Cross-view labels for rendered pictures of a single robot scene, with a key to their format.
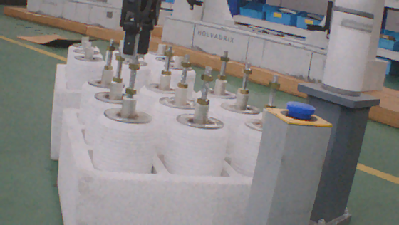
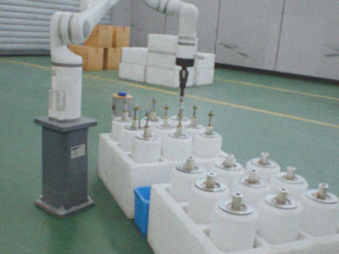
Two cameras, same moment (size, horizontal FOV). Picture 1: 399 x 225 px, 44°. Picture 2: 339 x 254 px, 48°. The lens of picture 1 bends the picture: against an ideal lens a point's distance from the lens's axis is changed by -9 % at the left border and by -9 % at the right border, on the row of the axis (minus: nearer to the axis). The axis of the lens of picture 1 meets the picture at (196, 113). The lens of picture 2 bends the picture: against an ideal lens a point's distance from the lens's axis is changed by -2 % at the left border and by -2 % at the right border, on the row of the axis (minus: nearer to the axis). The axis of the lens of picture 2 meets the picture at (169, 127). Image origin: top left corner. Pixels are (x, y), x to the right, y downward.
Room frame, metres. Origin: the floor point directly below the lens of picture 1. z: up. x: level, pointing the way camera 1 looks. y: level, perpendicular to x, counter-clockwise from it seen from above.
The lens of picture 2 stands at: (2.32, -0.10, 0.60)
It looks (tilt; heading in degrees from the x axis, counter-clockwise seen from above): 14 degrees down; 174
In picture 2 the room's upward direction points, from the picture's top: 5 degrees clockwise
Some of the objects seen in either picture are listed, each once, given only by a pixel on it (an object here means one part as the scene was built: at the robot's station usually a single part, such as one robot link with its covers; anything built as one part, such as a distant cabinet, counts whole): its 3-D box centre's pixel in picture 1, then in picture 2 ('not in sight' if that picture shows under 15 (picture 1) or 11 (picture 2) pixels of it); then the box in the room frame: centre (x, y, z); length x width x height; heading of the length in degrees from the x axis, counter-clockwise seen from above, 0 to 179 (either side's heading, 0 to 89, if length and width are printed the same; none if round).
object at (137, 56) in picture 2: not in sight; (144, 56); (-2.33, 0.03, 0.27); 0.39 x 0.39 x 0.18; 50
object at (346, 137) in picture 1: (326, 157); (65, 163); (1.10, -0.30, 0.15); 0.15 x 0.15 x 0.30; 48
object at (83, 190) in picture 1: (167, 187); (161, 167); (0.93, 0.03, 0.09); 0.39 x 0.39 x 0.18; 20
